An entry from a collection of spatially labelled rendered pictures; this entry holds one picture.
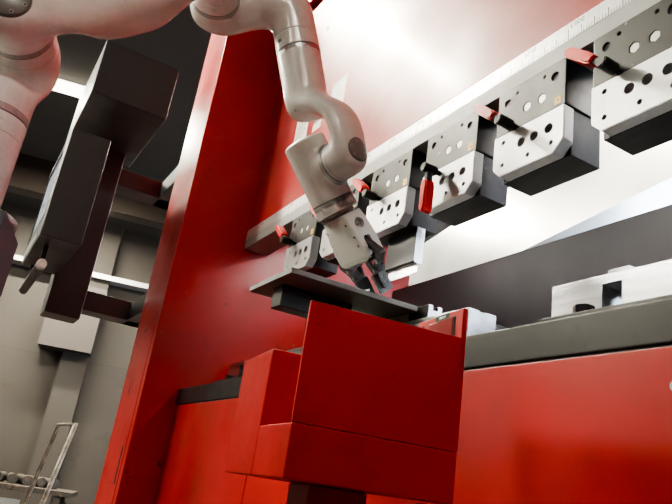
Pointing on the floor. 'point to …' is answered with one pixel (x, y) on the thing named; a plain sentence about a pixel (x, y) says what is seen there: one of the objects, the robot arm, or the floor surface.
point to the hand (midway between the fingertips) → (374, 285)
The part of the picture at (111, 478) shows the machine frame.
